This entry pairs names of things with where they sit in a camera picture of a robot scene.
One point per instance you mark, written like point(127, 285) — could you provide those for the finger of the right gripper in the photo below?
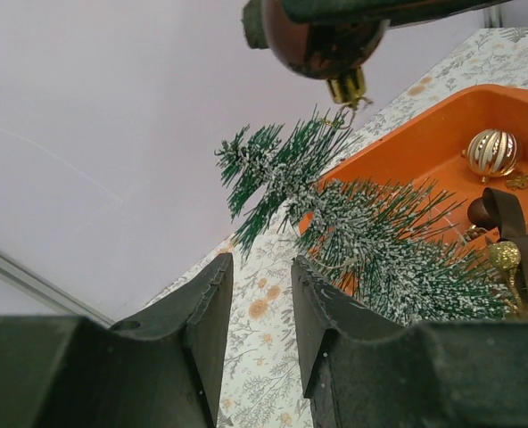
point(252, 25)
point(397, 12)

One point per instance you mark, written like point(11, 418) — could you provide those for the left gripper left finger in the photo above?
point(161, 367)

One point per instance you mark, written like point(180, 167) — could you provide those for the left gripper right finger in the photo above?
point(359, 369)

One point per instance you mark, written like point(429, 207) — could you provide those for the dark glossy bauble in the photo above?
point(333, 53)

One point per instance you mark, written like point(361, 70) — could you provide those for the small frosted christmas tree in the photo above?
point(381, 242)

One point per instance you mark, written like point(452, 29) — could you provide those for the orange plastic tray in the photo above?
point(427, 150)

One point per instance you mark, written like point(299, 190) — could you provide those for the brown ribbon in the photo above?
point(508, 255)

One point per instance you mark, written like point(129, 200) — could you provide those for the brown matte bauble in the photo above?
point(478, 215)

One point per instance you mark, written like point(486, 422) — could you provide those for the large gold striped bauble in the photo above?
point(493, 153)

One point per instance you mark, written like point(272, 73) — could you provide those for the aluminium frame rail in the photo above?
point(47, 293)

